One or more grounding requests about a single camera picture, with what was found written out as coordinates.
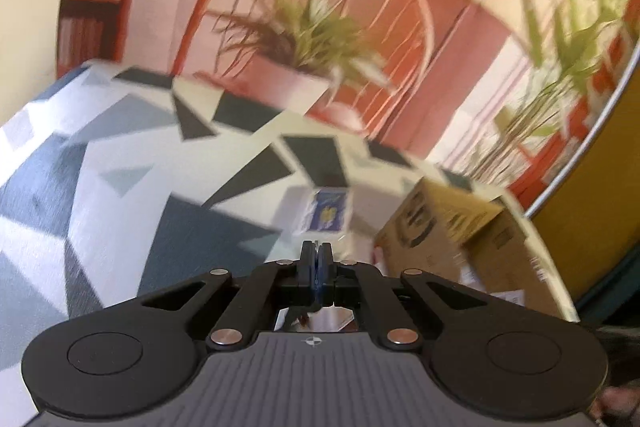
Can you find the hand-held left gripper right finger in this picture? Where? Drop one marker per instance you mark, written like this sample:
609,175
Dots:
326,275

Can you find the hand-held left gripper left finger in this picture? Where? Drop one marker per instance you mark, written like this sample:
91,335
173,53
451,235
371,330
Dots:
306,275

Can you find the brown cardboard box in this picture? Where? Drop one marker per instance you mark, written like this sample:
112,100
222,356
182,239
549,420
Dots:
500,247

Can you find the small blue printed packet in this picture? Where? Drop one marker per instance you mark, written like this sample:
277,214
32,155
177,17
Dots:
327,209

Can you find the geometric patterned tablecloth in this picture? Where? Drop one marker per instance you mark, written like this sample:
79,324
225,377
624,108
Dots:
100,157

